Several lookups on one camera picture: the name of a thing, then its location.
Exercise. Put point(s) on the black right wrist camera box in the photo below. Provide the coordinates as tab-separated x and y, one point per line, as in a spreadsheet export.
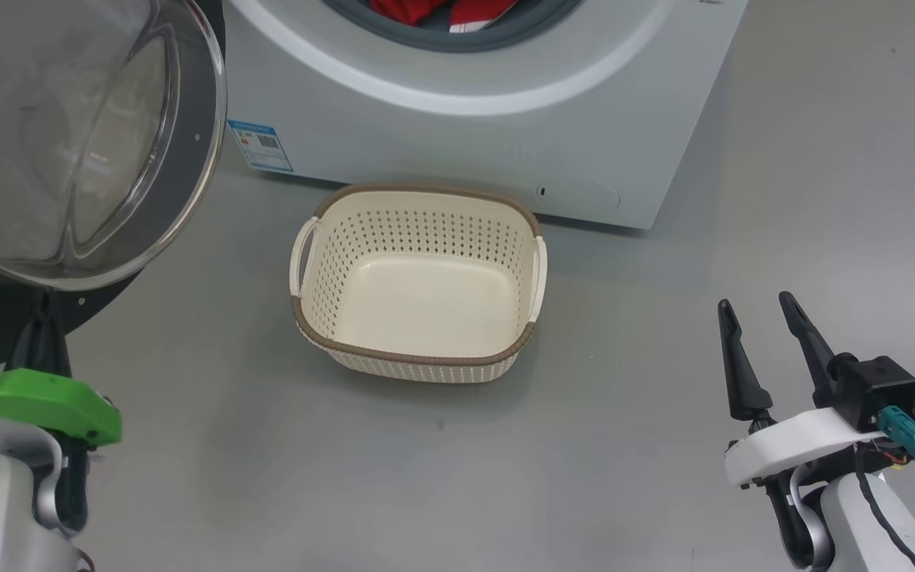
874	389

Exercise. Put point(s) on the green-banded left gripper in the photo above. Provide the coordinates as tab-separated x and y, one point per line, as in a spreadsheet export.
44	397

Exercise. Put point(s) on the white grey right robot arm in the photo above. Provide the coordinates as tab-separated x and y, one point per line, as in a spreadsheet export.
862	524

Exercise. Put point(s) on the red and white garment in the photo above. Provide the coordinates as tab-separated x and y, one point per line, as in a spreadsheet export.
481	12

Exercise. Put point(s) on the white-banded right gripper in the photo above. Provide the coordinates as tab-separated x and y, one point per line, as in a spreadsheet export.
791	445

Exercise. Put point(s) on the white front-load washing machine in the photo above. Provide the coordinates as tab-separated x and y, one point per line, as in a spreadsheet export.
465	135

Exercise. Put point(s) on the round glass washing machine door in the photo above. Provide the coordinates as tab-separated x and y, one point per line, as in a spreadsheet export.
179	159

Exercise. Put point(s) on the cream perforated laundry basket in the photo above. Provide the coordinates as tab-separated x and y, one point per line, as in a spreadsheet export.
426	310

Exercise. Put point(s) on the blue energy label sticker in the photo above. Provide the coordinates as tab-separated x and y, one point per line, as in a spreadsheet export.
260	145

